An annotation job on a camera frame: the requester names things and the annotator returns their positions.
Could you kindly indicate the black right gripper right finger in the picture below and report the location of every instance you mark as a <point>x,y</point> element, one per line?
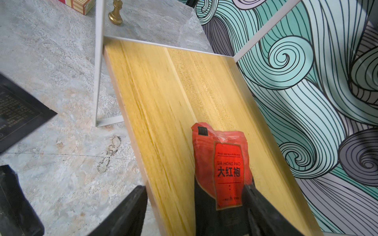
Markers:
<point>263,219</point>

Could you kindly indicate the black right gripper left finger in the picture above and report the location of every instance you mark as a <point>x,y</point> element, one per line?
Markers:
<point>127,218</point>

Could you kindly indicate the red tea bag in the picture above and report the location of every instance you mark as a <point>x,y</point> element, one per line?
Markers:
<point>221,171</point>

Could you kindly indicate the black tea bag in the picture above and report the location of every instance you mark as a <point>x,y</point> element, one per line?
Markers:
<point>21,113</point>
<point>18,217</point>

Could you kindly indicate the white wooden two-tier shelf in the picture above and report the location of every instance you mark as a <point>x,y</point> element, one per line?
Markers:
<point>162,92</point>

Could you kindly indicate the brass chess pawn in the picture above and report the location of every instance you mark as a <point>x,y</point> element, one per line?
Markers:
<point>114,16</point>

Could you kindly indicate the red striped box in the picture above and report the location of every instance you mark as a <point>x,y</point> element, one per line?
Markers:
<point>81,6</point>

